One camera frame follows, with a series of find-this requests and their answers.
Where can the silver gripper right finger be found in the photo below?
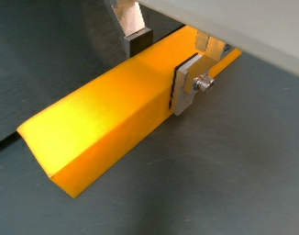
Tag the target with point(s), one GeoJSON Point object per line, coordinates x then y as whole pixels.
{"type": "Point", "coordinates": [191, 74]}

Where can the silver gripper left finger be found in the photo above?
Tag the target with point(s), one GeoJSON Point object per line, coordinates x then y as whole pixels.
{"type": "Point", "coordinates": [136, 36]}

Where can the yellow rectangular block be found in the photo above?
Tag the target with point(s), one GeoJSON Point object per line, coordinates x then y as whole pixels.
{"type": "Point", "coordinates": [83, 134]}

